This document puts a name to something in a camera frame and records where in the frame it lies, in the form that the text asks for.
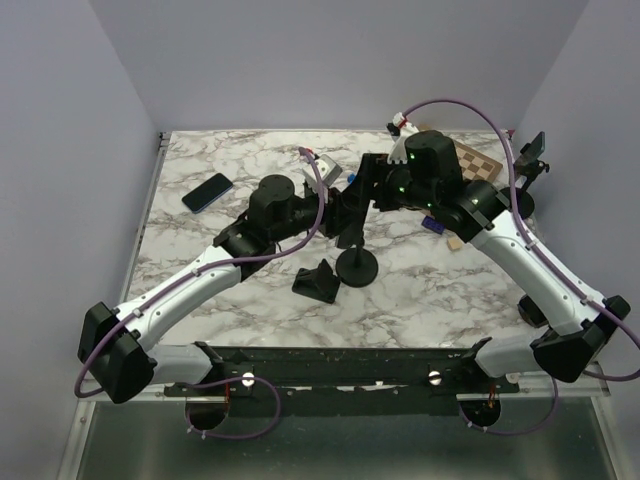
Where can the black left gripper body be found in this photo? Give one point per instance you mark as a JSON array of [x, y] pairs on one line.
[[331, 215]]

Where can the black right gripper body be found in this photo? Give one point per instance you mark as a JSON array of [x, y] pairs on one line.
[[393, 182]]

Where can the black round-base phone stand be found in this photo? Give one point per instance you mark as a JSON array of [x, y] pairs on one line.
[[355, 266]]

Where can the dark blue phone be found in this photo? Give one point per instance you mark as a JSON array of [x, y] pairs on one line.
[[206, 193]]

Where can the black ball-joint phone stand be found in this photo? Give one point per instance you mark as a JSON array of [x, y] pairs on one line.
[[526, 172]]

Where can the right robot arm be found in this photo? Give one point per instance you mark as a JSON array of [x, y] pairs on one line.
[[422, 172]]

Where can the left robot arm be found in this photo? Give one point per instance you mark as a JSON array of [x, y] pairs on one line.
[[119, 347]]

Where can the black folding phone holder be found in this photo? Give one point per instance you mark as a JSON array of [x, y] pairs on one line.
[[320, 283]]

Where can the purple lego brick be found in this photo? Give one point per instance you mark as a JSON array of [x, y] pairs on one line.
[[433, 225]]

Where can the light wooden cube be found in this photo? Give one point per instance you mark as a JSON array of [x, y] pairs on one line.
[[454, 243]]

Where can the wooden chessboard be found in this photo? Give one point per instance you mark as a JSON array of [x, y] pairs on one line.
[[478, 154]]

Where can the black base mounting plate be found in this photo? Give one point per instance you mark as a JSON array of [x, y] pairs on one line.
[[331, 382]]

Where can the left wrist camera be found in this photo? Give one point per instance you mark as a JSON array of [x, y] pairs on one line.
[[329, 171]]

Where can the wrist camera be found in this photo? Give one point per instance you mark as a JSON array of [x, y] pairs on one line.
[[329, 171], [400, 129]]

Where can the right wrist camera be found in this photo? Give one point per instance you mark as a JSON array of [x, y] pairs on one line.
[[400, 129]]

